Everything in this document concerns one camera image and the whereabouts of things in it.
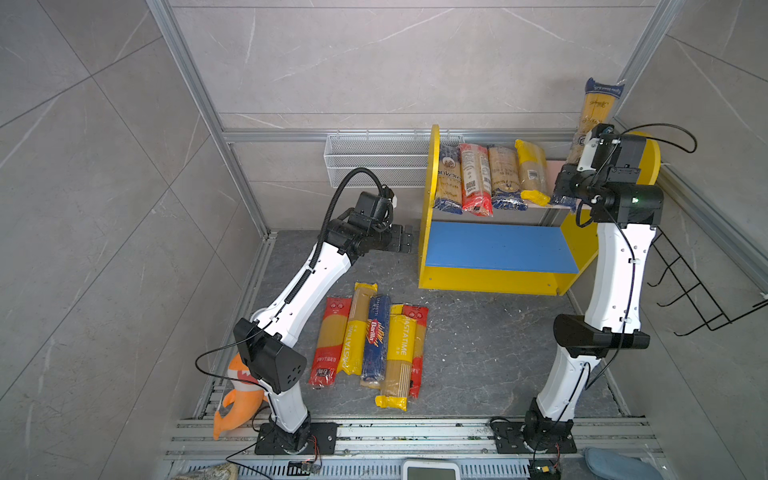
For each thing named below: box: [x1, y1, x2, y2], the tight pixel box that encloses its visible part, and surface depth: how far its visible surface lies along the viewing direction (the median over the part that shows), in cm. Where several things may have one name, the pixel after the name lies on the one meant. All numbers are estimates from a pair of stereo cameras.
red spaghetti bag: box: [308, 297, 352, 389], surface depth 90 cm
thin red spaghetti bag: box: [402, 305, 429, 399], surface depth 89 cm
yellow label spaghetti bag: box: [336, 282, 379, 375], surface depth 90 cm
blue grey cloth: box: [583, 447, 664, 480], surface depth 70 cm
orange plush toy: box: [213, 353, 268, 441], surface depth 76 cm
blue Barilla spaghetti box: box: [362, 295, 391, 382], surface depth 85 cm
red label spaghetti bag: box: [458, 143, 494, 217], surface depth 73 cm
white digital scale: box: [402, 460, 461, 480], surface depth 67 cm
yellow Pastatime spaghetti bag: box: [375, 304, 417, 411], surface depth 83 cm
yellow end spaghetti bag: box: [514, 139, 551, 206], surface depth 75 cm
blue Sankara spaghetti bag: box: [434, 143, 463, 215], surface depth 73 cm
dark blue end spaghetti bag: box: [488, 146, 528, 211], surface depth 73 cm
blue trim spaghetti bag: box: [568, 77, 625, 165], surface depth 63 cm
